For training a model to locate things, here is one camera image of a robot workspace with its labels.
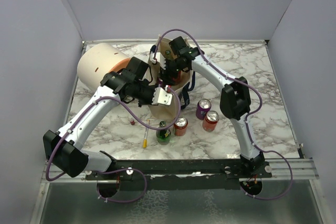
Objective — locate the red soda can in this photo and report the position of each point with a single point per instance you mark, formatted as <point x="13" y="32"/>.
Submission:
<point x="180" y="126"/>
<point x="210" y="121"/>

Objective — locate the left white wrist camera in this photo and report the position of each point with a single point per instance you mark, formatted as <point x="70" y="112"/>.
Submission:
<point x="162" y="97"/>

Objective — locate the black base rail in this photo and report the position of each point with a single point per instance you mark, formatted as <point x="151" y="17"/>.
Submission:
<point x="180" y="174"/>

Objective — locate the red soda can right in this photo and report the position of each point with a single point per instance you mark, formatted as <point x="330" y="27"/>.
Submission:
<point x="210" y="121"/>

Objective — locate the green glass bottle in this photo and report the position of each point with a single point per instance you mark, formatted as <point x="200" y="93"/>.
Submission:
<point x="163" y="137"/>

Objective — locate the purple soda can front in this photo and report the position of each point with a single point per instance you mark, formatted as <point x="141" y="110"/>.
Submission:
<point x="203" y="106"/>

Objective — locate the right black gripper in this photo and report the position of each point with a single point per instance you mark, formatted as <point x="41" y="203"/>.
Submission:
<point x="164" y="74"/>

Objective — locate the red soda can front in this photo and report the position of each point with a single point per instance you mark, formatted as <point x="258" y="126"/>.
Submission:
<point x="180" y="126"/>

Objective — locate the red cola can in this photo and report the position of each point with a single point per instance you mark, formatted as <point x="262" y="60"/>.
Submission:
<point x="176" y="81"/>

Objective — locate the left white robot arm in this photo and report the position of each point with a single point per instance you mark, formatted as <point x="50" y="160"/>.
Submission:
<point x="64" y="147"/>

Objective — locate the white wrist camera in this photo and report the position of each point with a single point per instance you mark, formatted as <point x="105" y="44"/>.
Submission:
<point x="162" y="97"/>
<point x="158" y="59"/>

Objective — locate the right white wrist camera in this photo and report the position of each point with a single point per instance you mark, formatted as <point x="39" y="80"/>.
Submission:
<point x="158" y="59"/>

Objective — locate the yellow white marker pen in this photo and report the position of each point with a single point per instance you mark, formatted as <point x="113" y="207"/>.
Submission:
<point x="145" y="140"/>

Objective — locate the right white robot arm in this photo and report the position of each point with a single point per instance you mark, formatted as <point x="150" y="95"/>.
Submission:
<point x="235" y="99"/>

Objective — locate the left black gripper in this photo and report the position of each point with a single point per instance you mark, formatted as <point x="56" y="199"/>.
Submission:
<point x="149" y="101"/>

